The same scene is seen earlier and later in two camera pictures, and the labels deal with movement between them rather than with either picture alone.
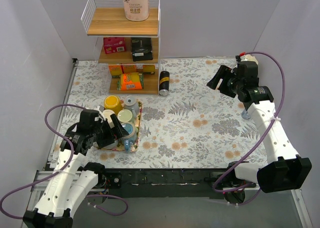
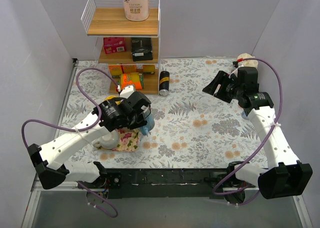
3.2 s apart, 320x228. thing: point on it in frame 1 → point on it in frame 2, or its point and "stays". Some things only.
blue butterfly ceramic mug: x=130 y=138 → x=150 y=123
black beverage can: x=164 y=83 stays
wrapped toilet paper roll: x=136 y=3 stays
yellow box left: x=116 y=71 stays
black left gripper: x=106 y=135 → x=144 y=116
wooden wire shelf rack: x=131 y=49 stays
